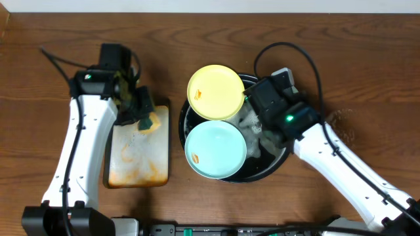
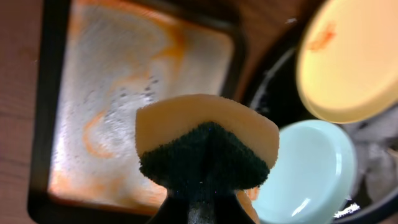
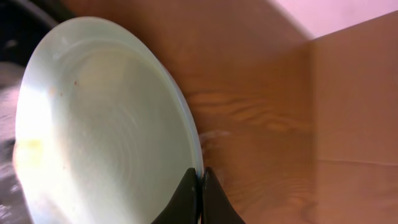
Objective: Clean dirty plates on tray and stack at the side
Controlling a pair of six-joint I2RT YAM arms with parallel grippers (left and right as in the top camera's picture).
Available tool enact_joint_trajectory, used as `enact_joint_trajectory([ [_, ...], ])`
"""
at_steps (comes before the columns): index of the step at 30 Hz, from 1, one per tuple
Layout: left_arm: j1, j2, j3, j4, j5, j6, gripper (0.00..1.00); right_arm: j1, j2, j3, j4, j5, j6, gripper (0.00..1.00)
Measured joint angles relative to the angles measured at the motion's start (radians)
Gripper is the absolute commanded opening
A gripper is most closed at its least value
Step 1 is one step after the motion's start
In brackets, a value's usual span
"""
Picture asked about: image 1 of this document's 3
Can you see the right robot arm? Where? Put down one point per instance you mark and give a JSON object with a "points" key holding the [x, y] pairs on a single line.
{"points": [[383, 207]]}

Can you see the rectangular black soapy tray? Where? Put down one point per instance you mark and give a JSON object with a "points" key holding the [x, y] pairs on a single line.
{"points": [[139, 158]]}

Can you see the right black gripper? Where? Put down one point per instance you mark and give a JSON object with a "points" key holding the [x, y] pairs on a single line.
{"points": [[256, 95]]}

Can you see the light blue plate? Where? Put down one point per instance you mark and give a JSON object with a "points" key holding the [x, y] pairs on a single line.
{"points": [[215, 149]]}

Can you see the yellow plate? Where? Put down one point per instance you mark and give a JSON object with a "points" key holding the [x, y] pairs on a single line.
{"points": [[215, 92]]}

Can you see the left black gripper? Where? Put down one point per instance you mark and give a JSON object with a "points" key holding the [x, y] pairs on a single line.
{"points": [[143, 107]]}

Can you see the round black tray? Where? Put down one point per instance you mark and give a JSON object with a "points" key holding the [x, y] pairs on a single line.
{"points": [[253, 169]]}

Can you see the green sponge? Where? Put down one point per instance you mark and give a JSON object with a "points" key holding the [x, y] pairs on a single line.
{"points": [[145, 123]]}

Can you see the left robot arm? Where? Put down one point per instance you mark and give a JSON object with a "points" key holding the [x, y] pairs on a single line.
{"points": [[101, 98]]}

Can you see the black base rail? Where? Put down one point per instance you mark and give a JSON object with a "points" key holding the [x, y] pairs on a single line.
{"points": [[229, 230]]}

